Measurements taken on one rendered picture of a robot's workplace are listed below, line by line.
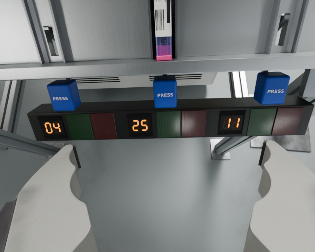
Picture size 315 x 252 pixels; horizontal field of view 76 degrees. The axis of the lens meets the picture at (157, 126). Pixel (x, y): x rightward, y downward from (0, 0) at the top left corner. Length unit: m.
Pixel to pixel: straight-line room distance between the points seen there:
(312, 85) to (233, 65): 0.13
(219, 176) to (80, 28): 0.81
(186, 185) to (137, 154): 0.25
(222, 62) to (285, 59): 0.05
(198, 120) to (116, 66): 0.11
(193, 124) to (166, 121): 0.03
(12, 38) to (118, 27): 0.11
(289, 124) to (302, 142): 0.78
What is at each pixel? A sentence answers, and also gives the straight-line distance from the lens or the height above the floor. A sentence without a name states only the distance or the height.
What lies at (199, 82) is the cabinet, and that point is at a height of 0.09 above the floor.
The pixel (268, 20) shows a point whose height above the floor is 0.74.
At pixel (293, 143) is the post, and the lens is 1.05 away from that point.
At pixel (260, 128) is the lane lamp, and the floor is 0.65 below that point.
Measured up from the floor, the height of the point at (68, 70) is 0.73.
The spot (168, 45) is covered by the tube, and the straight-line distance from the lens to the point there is 0.20.
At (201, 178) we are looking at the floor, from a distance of 0.91.
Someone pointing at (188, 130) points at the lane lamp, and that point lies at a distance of 0.25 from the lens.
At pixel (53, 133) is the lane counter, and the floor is 0.65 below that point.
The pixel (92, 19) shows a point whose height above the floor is 0.75.
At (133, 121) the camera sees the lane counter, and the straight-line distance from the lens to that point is 0.25.
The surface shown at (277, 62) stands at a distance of 0.22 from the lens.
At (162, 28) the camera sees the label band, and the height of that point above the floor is 0.75.
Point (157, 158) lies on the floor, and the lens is 0.90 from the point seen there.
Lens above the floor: 0.90
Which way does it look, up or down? 74 degrees down
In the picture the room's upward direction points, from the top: 11 degrees counter-clockwise
